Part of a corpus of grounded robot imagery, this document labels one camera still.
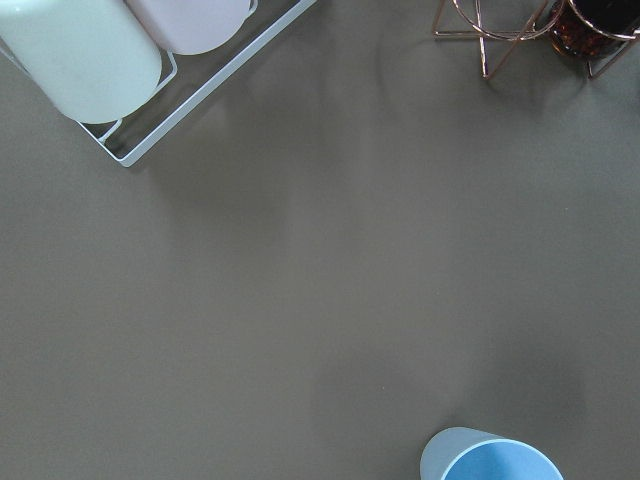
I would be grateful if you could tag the light blue plastic cup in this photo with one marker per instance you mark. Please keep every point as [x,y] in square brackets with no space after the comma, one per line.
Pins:
[465,453]

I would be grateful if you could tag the pink cup in rack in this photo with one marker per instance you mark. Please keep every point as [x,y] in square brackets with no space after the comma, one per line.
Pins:
[191,27]

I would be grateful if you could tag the green cup in rack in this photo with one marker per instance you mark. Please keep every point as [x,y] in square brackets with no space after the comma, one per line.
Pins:
[92,59]

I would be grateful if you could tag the white wire cup rack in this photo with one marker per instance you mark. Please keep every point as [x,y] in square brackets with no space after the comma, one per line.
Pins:
[186,81]

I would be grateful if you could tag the copper wire bottle rack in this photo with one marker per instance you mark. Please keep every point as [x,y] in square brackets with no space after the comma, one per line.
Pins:
[452,22]

